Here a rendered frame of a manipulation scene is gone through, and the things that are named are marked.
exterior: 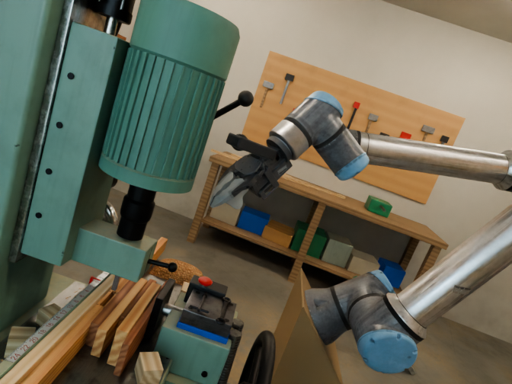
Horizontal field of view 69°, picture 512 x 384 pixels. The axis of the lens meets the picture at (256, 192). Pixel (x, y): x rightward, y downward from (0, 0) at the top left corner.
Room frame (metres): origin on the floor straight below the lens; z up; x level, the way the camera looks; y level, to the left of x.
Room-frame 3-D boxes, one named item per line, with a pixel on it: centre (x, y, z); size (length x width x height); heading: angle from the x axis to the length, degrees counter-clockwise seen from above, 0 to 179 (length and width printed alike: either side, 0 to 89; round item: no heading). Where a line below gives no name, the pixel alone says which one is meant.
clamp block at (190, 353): (0.69, 0.01, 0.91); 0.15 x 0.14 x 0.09; 1
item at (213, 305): (0.69, 0.01, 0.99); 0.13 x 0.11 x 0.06; 1
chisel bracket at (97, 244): (0.69, 0.23, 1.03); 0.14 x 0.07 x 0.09; 91
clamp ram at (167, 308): (0.69, 0.07, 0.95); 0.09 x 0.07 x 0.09; 1
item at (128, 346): (0.65, 0.12, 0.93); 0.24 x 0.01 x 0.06; 1
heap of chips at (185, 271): (0.93, 0.12, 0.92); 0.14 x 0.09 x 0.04; 91
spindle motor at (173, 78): (0.69, 0.21, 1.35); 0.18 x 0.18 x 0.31
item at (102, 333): (0.66, 0.17, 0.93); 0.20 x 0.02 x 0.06; 1
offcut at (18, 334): (0.62, 0.33, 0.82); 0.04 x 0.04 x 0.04; 28
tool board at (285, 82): (3.85, -0.65, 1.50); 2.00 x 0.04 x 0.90; 86
